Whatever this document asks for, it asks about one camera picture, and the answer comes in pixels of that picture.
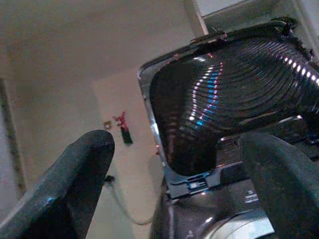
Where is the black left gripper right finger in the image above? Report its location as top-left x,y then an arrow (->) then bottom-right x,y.
237,131 -> 319,239

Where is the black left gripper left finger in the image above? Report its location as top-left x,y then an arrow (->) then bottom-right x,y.
0,129 -> 116,239

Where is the black top-loading washing machine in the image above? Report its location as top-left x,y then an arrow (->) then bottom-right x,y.
149,116 -> 319,239

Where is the white water hose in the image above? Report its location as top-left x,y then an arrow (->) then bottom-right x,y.
104,175 -> 153,226

